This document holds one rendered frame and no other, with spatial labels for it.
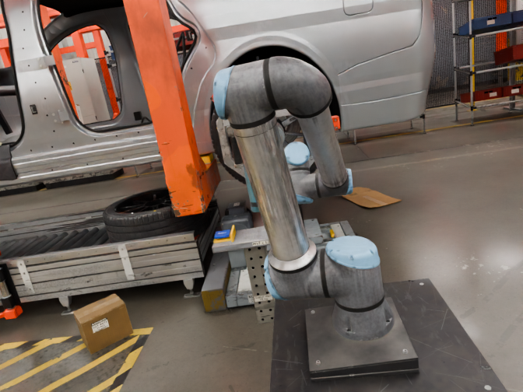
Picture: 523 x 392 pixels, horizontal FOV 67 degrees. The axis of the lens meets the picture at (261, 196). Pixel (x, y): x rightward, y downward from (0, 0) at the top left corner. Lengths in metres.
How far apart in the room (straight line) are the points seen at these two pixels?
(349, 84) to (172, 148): 1.13
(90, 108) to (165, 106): 4.82
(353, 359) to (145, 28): 1.62
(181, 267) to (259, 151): 1.45
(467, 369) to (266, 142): 0.81
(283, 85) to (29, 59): 2.20
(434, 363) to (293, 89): 0.84
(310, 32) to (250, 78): 1.60
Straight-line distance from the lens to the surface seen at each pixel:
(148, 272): 2.40
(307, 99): 0.92
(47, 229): 3.51
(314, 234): 2.34
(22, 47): 2.93
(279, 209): 1.06
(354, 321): 1.26
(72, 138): 2.82
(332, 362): 1.23
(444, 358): 1.31
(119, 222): 2.47
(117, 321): 2.20
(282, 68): 0.90
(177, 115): 2.01
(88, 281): 2.54
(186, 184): 2.06
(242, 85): 0.91
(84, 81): 6.81
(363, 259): 1.17
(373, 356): 1.23
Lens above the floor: 1.13
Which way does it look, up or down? 16 degrees down
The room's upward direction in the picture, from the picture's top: 10 degrees counter-clockwise
